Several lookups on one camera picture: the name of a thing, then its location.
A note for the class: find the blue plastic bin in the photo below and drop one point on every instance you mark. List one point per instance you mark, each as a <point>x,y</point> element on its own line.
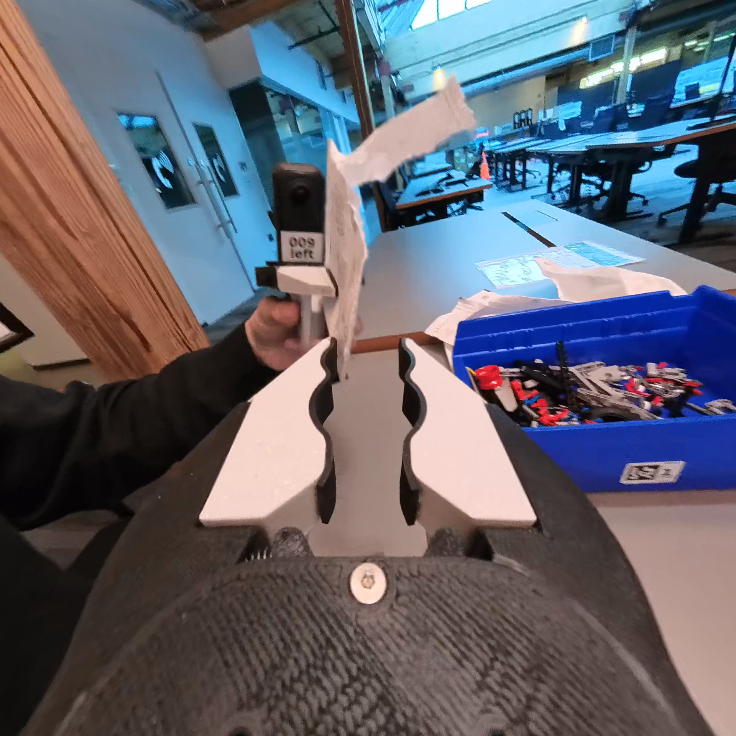
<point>604,454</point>

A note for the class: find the wooden pillar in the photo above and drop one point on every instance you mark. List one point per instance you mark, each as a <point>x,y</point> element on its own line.
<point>57,230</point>

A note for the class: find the person's dark clothing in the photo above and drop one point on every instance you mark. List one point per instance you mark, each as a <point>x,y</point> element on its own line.
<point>34,604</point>

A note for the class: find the dark brown wooden post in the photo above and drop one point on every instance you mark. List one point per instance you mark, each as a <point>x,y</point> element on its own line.
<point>356,69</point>

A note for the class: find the blue printed paper sheet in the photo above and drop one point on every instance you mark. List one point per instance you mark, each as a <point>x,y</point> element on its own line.
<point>604,253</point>

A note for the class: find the small background office desk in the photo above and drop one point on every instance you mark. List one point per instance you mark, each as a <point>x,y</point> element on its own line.
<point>443,190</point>

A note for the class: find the glass partition wall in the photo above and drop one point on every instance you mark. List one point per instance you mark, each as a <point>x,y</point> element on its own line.
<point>276,132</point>

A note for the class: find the person's left forearm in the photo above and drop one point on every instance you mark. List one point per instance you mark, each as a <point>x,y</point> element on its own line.
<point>115,431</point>

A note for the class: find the white printed paper sheet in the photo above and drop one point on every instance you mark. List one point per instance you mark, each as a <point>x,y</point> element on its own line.
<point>517,270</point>

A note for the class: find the dark framed board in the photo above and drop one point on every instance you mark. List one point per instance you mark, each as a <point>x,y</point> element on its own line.
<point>14,328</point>

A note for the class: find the white crumpled paper bag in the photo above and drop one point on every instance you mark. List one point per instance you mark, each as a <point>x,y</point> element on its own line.
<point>609,282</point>
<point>477,310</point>

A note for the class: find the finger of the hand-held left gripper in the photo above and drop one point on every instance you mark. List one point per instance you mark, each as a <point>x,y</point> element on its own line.
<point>305,282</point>

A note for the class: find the black office chair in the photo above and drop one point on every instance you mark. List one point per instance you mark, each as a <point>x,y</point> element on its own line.
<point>698,167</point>

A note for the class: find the person's left hand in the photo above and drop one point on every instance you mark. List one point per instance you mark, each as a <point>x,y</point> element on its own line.
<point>270,333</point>

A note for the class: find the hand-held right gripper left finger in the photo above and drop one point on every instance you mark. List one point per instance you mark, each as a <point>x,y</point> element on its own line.
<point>264,460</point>

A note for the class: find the long background office desk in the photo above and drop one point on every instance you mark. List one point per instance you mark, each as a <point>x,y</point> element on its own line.
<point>632,138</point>

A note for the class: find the door window with logo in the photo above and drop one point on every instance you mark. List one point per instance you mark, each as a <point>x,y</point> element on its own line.
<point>155,161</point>
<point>215,158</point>

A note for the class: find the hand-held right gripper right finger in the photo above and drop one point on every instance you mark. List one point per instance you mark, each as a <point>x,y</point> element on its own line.
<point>466,460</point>

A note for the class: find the orange traffic cone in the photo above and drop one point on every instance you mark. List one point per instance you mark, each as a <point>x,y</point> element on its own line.
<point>485,167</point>

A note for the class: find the pile of toy brick parts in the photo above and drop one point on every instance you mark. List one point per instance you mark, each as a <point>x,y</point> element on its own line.
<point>598,391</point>

